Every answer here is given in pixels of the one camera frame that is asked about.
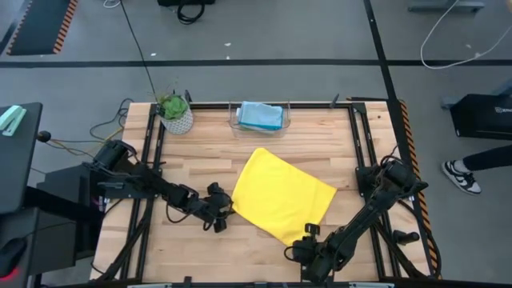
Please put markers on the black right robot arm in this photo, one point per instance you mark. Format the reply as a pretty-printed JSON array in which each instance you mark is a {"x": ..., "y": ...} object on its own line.
[{"x": 368, "y": 216}]

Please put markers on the black box with white logo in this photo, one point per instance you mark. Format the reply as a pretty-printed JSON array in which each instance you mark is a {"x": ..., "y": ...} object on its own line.
[{"x": 484, "y": 116}]

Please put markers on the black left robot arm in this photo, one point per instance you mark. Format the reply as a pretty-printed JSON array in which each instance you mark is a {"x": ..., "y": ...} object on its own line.
[{"x": 156, "y": 184}]

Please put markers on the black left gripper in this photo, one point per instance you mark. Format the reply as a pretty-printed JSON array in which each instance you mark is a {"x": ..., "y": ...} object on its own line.
[{"x": 214, "y": 206}]

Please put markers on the black round knob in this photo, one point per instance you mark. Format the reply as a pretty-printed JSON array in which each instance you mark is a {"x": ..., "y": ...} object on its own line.
[{"x": 44, "y": 136}]

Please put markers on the orange black hazard strip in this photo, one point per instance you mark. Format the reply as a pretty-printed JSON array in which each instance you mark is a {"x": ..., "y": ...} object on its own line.
[{"x": 410, "y": 140}]

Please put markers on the black aluminium table frame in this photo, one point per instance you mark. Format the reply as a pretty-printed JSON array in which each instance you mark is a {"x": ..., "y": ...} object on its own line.
[{"x": 208, "y": 105}]

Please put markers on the yellow microfiber towel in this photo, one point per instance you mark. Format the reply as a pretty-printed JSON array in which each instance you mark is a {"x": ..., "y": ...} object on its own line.
[{"x": 280, "y": 196}]

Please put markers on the person's foot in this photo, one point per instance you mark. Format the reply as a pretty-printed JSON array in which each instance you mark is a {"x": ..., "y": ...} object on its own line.
[{"x": 460, "y": 176}]

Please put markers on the succulent in patterned white pot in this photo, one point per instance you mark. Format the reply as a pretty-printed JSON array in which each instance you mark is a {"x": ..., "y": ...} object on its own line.
[{"x": 176, "y": 114}]

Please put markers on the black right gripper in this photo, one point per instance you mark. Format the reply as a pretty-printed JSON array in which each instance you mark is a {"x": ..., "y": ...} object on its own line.
[{"x": 316, "y": 256}]

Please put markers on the black side desk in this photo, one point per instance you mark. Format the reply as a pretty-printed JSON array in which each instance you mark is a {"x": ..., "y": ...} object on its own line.
[{"x": 16, "y": 168}]

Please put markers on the clear plastic bin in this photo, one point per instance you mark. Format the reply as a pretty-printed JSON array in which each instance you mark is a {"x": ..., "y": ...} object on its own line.
[{"x": 260, "y": 135}]

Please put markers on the light blue microfiber towel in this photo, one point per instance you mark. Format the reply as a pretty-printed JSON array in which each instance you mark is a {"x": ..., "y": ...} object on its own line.
[{"x": 260, "y": 116}]

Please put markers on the mint green stapler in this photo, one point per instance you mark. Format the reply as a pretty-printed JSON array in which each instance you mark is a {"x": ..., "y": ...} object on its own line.
[{"x": 12, "y": 120}]

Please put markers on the black mat with orange edge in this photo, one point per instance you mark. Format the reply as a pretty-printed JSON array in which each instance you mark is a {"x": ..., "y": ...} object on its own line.
[{"x": 36, "y": 24}]

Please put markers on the person's leg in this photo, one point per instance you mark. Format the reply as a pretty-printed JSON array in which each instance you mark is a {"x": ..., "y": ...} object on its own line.
[{"x": 492, "y": 158}]

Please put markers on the black equipment cabinet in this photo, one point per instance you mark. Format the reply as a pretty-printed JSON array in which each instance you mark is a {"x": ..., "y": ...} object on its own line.
[{"x": 60, "y": 224}]

